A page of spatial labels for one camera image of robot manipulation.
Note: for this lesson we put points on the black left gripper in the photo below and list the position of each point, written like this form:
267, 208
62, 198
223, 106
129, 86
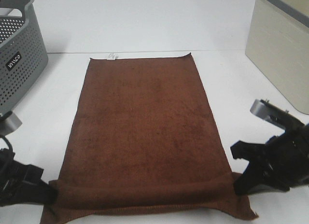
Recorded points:
21, 183

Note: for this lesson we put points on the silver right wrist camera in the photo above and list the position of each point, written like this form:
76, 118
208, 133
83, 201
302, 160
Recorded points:
274, 115

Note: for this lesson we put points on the beige storage box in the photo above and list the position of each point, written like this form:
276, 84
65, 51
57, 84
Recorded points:
278, 44

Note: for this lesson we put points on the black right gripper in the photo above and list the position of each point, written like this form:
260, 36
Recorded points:
277, 165

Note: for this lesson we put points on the white towel label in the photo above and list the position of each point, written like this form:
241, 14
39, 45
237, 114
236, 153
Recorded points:
112, 56

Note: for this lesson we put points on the grey perforated plastic basket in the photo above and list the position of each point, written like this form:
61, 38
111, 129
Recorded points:
23, 55

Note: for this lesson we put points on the brown towel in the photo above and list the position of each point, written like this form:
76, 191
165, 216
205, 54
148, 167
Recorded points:
143, 141

